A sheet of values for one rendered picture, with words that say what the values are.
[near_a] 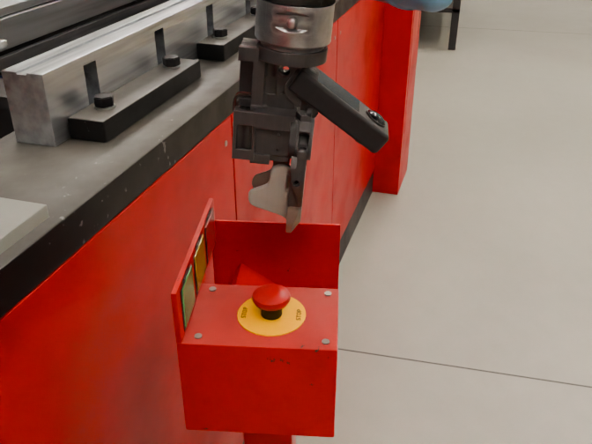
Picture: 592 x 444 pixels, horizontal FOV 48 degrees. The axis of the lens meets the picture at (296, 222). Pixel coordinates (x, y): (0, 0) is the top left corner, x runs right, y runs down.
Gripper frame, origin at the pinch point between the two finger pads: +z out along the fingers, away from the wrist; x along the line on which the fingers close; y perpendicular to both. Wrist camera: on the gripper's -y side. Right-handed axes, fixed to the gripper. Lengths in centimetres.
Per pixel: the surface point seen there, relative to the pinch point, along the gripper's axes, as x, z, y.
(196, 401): 15.0, 14.2, 8.2
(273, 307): 11.6, 3.6, 1.2
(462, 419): -54, 80, -44
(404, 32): -174, 17, -29
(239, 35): -59, -5, 15
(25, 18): -46, -8, 50
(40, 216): 28.5, -14.4, 16.2
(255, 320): 10.9, 6.0, 3.0
